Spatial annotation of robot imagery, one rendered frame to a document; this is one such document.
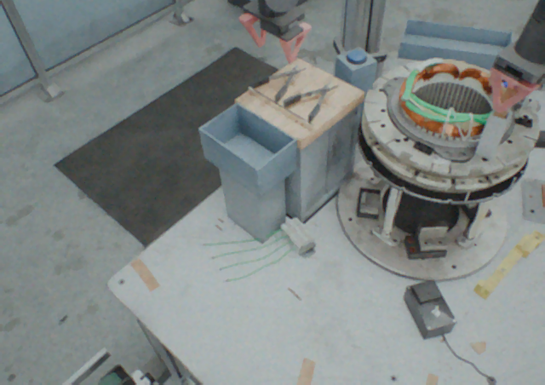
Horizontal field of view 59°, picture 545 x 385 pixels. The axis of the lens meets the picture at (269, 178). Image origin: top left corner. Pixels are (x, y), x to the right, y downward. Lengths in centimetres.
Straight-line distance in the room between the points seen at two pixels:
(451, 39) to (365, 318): 71
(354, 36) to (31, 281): 160
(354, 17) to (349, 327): 78
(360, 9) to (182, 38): 209
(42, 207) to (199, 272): 147
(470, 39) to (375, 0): 25
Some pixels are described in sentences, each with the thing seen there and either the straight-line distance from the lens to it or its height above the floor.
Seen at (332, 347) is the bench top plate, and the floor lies 78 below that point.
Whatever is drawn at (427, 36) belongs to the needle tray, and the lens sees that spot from 132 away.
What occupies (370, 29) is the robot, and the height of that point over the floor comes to 100.
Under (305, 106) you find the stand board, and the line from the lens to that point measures 101.
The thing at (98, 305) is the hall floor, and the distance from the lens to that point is 207.
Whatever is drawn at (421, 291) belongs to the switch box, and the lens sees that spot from 103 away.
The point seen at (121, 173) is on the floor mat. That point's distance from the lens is 245.
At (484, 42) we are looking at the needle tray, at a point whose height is 103.
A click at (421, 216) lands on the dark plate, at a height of 78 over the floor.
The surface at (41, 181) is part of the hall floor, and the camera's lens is 260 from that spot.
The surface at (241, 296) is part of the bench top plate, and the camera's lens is 106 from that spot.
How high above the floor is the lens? 172
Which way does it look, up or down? 49 degrees down
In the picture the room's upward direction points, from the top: 4 degrees counter-clockwise
